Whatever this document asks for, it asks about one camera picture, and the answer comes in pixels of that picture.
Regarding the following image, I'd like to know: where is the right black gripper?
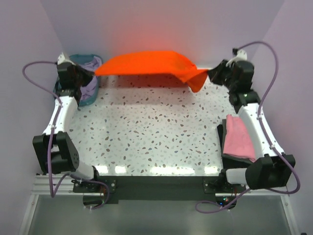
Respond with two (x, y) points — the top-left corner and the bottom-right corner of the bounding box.
(206, 59), (237, 91)

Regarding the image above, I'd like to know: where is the orange t shirt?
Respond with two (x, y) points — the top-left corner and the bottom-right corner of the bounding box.
(94, 51), (208, 93)

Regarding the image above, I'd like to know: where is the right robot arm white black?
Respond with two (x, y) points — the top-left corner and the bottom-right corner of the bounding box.
(208, 59), (295, 192)

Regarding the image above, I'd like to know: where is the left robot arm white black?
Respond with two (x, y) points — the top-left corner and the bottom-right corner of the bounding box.
(32, 59), (101, 192)

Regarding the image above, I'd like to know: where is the lilac t shirt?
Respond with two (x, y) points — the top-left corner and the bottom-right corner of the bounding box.
(78, 55), (103, 106)

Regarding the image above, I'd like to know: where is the teal plastic basket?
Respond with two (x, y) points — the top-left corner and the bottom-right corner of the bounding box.
(54, 53), (103, 106)

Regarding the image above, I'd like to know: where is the pink folded t shirt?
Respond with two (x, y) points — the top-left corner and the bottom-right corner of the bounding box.
(223, 115), (256, 163)

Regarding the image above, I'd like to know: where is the black folded t shirt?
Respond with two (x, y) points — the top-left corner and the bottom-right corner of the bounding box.
(217, 119), (252, 169)

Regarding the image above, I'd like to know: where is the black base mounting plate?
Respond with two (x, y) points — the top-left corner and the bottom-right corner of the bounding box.
(71, 176), (246, 205)

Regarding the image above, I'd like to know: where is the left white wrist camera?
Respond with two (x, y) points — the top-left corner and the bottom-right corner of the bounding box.
(57, 52), (72, 65)

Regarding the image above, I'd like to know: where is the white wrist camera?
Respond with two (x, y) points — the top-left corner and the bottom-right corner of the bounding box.
(57, 52), (72, 65)
(232, 48), (247, 61)

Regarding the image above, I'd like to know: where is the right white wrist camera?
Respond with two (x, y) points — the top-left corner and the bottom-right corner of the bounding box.
(232, 48), (247, 61)

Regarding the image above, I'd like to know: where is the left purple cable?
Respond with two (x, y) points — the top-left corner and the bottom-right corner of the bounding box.
(22, 61), (111, 210)

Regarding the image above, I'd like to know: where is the purple cable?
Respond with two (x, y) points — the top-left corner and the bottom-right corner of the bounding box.
(195, 41), (301, 214)
(22, 61), (111, 210)

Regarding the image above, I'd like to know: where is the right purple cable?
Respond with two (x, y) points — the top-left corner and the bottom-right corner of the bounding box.
(195, 41), (301, 214)

